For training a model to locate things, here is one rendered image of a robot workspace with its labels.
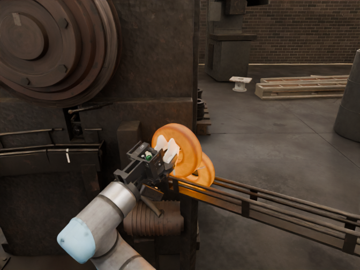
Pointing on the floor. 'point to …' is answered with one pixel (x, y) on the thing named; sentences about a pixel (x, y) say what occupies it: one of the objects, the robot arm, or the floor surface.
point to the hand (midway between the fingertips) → (175, 144)
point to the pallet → (202, 120)
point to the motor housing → (152, 227)
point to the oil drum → (350, 105)
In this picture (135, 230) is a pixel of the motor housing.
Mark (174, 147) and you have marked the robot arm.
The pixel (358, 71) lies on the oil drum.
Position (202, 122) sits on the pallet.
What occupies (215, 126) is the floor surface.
